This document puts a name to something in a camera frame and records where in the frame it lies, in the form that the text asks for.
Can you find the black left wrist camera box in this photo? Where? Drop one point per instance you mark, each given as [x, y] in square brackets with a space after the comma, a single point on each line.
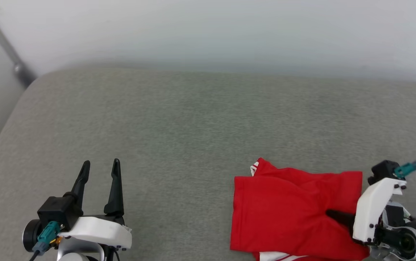
[57, 214]

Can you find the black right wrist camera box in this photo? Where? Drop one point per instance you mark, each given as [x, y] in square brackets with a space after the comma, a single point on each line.
[383, 170]

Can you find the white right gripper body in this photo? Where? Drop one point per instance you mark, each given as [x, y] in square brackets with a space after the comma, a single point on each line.
[374, 210]

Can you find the teal left camera connector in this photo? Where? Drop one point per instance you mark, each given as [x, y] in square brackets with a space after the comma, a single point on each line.
[46, 235]

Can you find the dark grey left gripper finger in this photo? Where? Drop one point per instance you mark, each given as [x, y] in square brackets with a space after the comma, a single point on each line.
[79, 185]
[115, 192]

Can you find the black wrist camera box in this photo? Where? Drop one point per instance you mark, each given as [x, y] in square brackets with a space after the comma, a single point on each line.
[57, 214]
[383, 170]

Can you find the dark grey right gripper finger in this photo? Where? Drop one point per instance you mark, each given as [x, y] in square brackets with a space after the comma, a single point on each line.
[340, 217]

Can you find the red and white garment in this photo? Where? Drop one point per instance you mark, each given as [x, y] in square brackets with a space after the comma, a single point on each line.
[291, 214]

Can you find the grey metal wall pipe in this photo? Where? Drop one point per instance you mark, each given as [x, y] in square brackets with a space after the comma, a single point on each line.
[1, 40]

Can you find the grey fabric sofa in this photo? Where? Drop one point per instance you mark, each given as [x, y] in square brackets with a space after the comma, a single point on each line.
[179, 127]

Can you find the teal camera connector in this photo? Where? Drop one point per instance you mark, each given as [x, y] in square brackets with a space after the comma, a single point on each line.
[407, 169]
[46, 235]

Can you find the teal right camera connector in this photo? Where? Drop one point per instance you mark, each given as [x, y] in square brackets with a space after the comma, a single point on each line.
[407, 169]

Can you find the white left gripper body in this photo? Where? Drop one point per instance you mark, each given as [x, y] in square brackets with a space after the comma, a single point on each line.
[99, 232]

